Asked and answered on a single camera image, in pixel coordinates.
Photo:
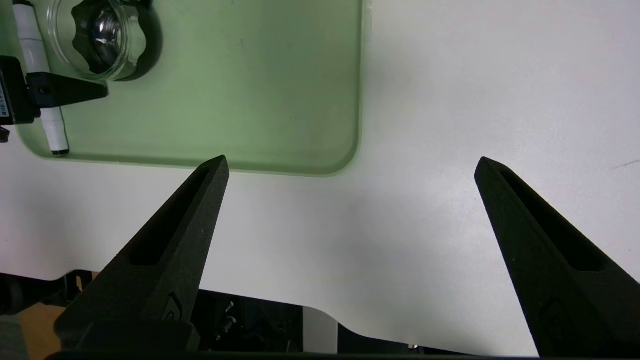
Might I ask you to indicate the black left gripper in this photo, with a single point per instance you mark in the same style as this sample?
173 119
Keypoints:
12 95

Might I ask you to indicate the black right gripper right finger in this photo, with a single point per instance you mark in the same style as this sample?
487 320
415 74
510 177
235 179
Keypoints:
550 280

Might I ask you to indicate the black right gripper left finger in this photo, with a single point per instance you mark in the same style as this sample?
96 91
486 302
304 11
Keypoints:
165 260

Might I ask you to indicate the white marker pen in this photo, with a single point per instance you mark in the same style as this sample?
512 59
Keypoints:
32 45

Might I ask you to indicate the glass jar with black holder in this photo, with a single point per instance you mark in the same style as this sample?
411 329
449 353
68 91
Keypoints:
105 40

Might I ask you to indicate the light green plastic tray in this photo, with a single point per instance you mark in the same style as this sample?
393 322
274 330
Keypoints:
250 100

